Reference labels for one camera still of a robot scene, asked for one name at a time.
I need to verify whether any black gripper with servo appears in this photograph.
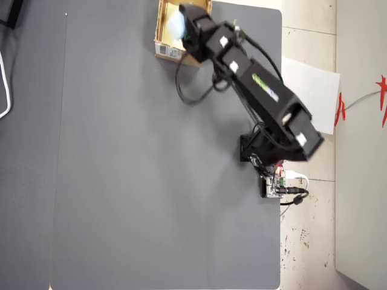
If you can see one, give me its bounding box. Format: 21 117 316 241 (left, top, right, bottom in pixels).
178 3 220 63

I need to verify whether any white foam block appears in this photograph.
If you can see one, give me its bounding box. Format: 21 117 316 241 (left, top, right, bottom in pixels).
167 11 187 40

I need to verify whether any open cardboard box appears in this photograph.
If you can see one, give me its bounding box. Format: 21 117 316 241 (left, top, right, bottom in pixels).
154 0 213 69

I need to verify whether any black box corner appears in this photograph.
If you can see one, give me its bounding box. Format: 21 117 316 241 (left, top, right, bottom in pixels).
0 0 25 30

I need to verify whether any white paper sheet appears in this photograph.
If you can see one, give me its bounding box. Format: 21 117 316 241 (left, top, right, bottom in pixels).
281 57 341 136

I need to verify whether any white curved tube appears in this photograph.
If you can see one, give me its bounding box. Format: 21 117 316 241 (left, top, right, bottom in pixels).
0 50 13 120

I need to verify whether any thick black camera cable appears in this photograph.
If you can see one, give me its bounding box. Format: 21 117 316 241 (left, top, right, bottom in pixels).
237 28 285 86

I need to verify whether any thin black gripper servo cable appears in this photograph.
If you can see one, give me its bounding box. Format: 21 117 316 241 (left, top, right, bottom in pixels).
174 51 231 107

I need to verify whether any motor controller board on mount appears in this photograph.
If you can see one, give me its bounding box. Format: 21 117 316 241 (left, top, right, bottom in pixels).
261 169 287 199

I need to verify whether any grey floor cable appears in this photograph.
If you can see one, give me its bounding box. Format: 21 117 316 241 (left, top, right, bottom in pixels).
344 91 382 111

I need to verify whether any white usb cable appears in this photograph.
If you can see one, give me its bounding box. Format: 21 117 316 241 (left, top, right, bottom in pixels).
284 170 310 190

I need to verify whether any black power cable with plug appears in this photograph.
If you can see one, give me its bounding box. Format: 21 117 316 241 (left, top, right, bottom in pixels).
279 186 310 207

